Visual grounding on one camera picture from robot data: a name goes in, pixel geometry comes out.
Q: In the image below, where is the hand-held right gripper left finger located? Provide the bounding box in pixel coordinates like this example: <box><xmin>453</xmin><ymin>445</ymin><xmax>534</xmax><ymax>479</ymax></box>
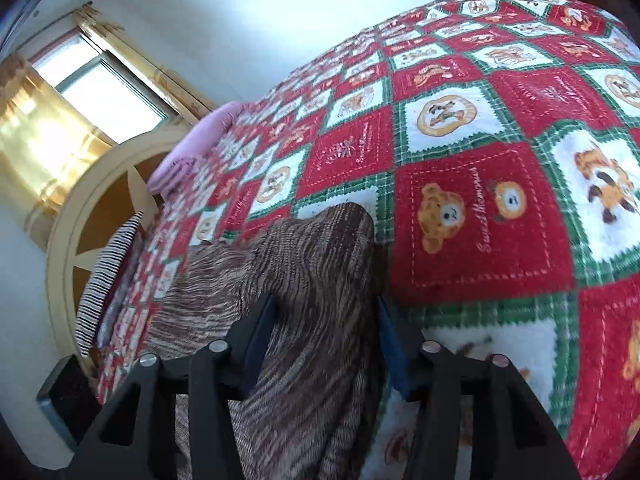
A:
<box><xmin>70</xmin><ymin>292</ymin><xmax>278</xmax><ymax>480</ymax></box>

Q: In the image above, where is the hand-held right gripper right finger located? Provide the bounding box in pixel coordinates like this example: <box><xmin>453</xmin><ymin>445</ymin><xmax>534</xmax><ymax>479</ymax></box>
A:
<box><xmin>376</xmin><ymin>294</ymin><xmax>583</xmax><ymax>480</ymax></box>

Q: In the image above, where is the brown striped garment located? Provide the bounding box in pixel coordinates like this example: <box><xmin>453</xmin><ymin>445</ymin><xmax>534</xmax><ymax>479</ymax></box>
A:
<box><xmin>140</xmin><ymin>203</ymin><xmax>396</xmax><ymax>480</ymax></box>

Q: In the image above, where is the striped pillow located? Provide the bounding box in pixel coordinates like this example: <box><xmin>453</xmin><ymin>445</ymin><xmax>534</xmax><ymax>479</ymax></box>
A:
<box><xmin>77</xmin><ymin>211</ymin><xmax>147</xmax><ymax>357</ymax></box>

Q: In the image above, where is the red checkered printed blanket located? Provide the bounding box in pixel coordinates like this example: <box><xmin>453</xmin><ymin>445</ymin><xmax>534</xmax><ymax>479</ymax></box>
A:
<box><xmin>92</xmin><ymin>0</ymin><xmax>640</xmax><ymax>480</ymax></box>

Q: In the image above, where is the dark bedside table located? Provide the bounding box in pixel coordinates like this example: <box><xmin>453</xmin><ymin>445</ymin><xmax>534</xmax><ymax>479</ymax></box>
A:
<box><xmin>36</xmin><ymin>355</ymin><xmax>103</xmax><ymax>455</ymax></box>

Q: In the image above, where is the pink folded blanket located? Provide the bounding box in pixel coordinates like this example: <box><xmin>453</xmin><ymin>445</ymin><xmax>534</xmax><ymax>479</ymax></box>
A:
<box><xmin>149</xmin><ymin>101</ymin><xmax>244</xmax><ymax>196</ymax></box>

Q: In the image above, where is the cream and wood headboard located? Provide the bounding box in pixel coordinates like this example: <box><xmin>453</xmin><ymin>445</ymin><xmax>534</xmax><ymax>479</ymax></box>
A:
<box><xmin>46</xmin><ymin>132</ymin><xmax>198</xmax><ymax>361</ymax></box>

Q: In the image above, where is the wide yellow sheer curtain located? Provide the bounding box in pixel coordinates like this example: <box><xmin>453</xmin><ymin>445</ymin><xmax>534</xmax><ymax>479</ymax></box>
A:
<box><xmin>0</xmin><ymin>55</ymin><xmax>115</xmax><ymax>217</ymax></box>

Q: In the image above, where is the window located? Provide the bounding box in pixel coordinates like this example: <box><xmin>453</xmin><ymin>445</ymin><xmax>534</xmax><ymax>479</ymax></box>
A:
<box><xmin>31</xmin><ymin>30</ymin><xmax>175</xmax><ymax>130</ymax></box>

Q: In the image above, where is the narrow yellow curtain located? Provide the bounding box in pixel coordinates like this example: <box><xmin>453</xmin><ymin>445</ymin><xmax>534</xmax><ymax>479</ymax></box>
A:
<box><xmin>75</xmin><ymin>4</ymin><xmax>217</xmax><ymax>122</ymax></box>

